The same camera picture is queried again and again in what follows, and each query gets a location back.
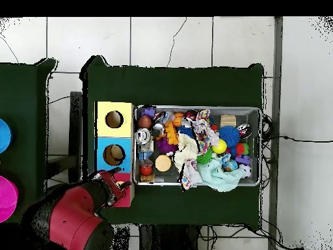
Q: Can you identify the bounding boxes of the cream muslin cloth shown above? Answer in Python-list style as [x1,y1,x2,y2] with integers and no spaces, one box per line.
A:
[173,132,200,170]

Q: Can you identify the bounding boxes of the mint knitted cloth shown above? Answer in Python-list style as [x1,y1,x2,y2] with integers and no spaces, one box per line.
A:
[196,157,246,193]

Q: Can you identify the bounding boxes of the blue fuzzy ball with eyes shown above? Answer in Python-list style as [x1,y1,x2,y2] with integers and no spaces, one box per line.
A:
[218,125,241,148]

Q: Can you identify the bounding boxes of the wooden box with three holes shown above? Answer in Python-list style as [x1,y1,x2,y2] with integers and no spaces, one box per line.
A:
[93,100,135,208]

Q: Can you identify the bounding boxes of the clear mesh bin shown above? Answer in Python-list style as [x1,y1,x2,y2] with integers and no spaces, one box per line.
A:
[133,104,263,187]

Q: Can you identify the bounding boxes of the silver drink can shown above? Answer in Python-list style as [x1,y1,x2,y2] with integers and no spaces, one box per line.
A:
[135,127,152,145]

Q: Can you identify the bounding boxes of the purple spiky toy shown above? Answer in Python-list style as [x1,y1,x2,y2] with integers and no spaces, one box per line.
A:
[156,137,178,154]

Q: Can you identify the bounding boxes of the brown football toy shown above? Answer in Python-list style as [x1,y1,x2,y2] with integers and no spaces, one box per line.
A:
[137,114,153,129]

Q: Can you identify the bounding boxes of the orange plastic block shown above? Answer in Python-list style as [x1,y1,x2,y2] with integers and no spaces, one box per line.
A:
[163,121,180,146]

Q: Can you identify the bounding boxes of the orange basketball toy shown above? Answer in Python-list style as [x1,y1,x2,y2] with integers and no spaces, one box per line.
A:
[172,112,185,128]

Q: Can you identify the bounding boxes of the blue spiky ball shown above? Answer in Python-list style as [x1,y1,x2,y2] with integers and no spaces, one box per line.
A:
[178,125,195,139]

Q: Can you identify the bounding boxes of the dark green tablecloth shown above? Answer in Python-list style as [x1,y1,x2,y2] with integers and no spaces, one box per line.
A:
[79,55,265,230]
[0,58,59,226]

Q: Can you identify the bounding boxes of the magenta bowl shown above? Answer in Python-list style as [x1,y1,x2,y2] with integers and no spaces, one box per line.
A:
[0,175,19,223]

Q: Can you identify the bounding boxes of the globe print ball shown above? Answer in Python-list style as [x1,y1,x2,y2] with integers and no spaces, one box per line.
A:
[222,159,239,173]

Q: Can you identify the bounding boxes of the blue bowl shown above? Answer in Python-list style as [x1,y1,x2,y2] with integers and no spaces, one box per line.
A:
[0,118,13,154]

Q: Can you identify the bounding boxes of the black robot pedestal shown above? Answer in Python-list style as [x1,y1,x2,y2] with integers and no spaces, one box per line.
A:
[139,224,201,250]

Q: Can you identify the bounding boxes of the black cable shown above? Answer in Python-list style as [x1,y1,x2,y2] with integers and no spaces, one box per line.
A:
[261,114,333,143]

